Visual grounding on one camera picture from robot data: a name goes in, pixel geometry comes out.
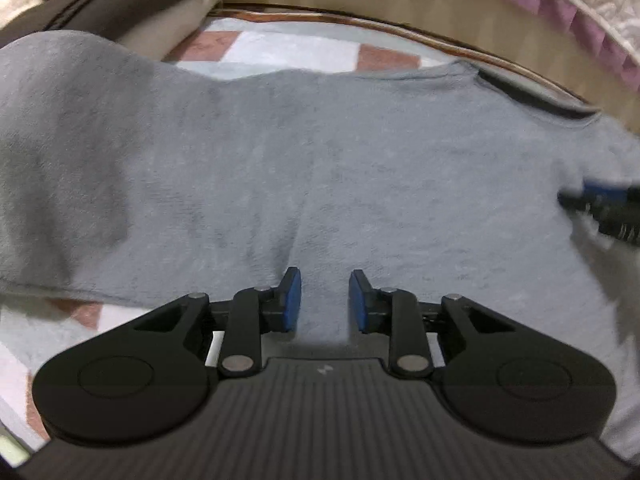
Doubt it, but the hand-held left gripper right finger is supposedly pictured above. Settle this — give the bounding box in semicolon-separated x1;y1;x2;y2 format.
348;269;518;380

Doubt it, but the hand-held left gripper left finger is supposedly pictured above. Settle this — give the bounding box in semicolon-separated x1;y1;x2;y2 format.
131;266;304;379

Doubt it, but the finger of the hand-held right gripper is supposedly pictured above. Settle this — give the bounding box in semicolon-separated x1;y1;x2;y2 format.
556;176;640;249

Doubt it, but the grey fleece garment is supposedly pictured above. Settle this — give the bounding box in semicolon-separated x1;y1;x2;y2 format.
0;30;640;456

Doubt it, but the checked floor mat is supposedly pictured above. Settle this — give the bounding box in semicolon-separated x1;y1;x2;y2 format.
0;12;506;443

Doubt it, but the beige bed base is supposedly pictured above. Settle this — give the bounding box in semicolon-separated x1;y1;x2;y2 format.
217;0;640;133

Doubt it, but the beige folded cloth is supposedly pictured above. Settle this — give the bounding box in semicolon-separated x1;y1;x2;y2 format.
115;0;235;62

